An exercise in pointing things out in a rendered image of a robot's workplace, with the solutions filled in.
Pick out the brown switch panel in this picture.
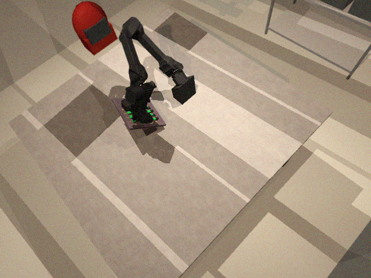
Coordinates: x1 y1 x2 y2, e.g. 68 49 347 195
111 98 166 136

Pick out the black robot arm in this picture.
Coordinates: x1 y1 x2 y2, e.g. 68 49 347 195
119 17 190 112

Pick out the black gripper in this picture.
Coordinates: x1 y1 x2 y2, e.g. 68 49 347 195
132 99 153 124

